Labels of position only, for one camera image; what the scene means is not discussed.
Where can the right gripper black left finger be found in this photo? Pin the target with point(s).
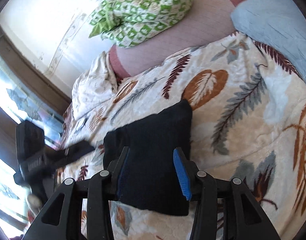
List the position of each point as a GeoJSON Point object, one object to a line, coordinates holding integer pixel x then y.
{"type": "Point", "coordinates": [61, 216]}

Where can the green white patterned quilt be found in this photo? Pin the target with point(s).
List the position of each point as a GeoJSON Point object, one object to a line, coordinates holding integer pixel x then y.
{"type": "Point", "coordinates": [128, 23]}

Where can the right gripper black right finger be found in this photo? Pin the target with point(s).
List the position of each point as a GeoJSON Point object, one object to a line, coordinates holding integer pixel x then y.
{"type": "Point", "coordinates": [243, 217]}

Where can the light blue pillow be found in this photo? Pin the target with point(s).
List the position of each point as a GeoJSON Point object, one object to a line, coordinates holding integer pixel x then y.
{"type": "Point", "coordinates": [277, 23]}

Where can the stained glass window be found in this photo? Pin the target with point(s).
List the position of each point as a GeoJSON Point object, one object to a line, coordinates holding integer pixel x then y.
{"type": "Point", "coordinates": [25, 95]}

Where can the white floral pillow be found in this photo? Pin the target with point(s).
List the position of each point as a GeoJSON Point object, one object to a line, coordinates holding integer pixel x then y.
{"type": "Point", "coordinates": [94, 86]}

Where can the black pants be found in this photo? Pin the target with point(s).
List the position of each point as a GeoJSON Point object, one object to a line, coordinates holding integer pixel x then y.
{"type": "Point", "coordinates": [148, 179]}

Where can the leaf pattern fleece blanket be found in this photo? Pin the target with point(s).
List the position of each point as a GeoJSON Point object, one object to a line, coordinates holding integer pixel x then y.
{"type": "Point", "coordinates": [249, 120]}

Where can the pink maroon quilted bedspread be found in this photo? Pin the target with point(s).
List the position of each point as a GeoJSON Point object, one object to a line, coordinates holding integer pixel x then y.
{"type": "Point", "coordinates": [206, 22]}

